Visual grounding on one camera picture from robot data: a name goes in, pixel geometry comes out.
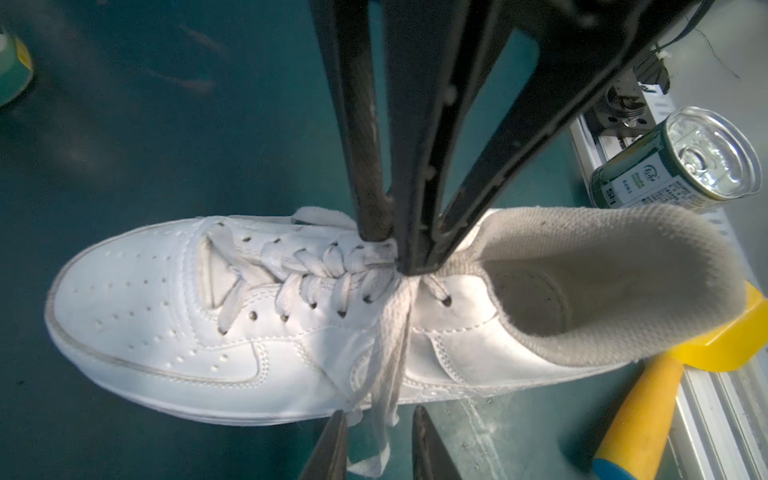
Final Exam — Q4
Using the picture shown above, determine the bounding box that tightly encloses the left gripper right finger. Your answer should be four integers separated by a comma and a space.
412, 406, 462, 480

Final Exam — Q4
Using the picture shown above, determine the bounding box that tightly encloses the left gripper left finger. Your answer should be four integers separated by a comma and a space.
298, 410, 348, 480

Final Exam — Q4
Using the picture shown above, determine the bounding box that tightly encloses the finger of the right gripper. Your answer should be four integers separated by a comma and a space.
382, 1, 689, 275
309, 0, 393, 242

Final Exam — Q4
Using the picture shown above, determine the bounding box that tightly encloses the white sneaker shoe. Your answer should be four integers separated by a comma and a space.
44, 203, 748, 427

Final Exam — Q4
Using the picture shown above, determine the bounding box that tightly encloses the white shoelace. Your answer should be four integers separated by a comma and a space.
204, 207, 452, 478

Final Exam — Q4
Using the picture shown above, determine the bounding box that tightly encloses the yellow plastic toy shovel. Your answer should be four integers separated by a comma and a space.
592, 283, 767, 479

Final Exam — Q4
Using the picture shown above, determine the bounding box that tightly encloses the green white tin can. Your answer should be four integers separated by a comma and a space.
0, 26, 34, 107

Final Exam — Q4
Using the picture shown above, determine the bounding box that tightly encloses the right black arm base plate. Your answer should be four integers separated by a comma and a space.
584, 52, 670, 137

